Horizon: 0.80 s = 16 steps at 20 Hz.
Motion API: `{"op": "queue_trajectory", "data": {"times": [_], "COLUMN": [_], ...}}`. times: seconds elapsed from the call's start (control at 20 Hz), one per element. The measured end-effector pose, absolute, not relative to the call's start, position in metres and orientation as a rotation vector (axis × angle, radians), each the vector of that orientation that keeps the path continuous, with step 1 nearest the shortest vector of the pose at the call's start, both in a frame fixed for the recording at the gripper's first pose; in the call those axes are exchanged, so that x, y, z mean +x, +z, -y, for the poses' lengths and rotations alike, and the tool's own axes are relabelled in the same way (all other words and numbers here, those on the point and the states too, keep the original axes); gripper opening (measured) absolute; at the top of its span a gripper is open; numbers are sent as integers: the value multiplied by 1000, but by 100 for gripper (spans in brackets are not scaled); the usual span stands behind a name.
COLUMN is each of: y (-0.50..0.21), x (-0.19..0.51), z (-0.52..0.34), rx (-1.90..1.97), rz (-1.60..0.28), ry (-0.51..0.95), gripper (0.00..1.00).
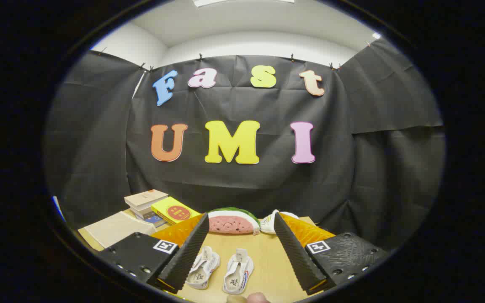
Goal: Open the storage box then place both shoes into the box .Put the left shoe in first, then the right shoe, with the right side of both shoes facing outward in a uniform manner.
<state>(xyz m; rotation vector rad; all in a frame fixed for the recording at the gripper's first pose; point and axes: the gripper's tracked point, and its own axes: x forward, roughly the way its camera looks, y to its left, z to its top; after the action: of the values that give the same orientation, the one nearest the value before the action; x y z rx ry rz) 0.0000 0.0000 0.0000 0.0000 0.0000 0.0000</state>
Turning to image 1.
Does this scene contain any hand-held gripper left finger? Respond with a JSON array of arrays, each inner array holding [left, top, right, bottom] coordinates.
[[97, 213, 210, 294]]

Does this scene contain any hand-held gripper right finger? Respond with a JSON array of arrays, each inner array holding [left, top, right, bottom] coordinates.
[[274, 212, 388, 296]]

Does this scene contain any white canvas shoe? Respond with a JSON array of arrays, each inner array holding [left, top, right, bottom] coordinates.
[[186, 246, 220, 290], [223, 248, 255, 295]]

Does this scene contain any beige cardboard storage box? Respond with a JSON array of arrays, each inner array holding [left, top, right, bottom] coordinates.
[[78, 210, 157, 250]]

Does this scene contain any white plush toy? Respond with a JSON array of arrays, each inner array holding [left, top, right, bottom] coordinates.
[[260, 209, 300, 235]]

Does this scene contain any yellow book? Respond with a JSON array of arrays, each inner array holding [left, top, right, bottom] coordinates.
[[151, 197, 201, 226]]

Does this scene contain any watermelon slice plush toy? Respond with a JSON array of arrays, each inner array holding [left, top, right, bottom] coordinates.
[[207, 207, 261, 235]]

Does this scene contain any grey book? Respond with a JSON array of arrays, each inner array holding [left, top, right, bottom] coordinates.
[[131, 206, 155, 220]]

